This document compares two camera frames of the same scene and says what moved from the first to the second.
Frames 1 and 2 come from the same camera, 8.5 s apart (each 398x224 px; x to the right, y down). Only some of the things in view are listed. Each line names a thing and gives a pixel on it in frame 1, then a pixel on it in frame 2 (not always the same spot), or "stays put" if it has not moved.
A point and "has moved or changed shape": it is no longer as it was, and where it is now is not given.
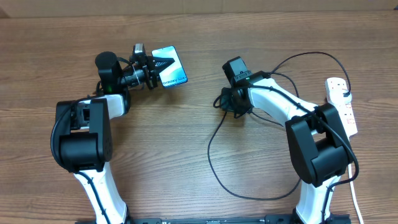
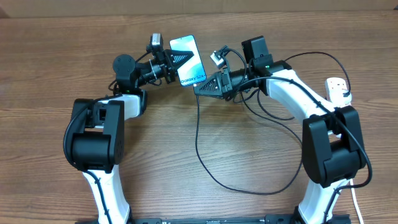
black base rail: [92, 219] stays put
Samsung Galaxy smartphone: [175, 73] has moved or changed shape
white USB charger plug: [336, 96] stays put
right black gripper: [226, 104] -> [223, 86]
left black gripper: [152, 68] -> [164, 61]
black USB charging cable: [273, 73] has moved or changed shape
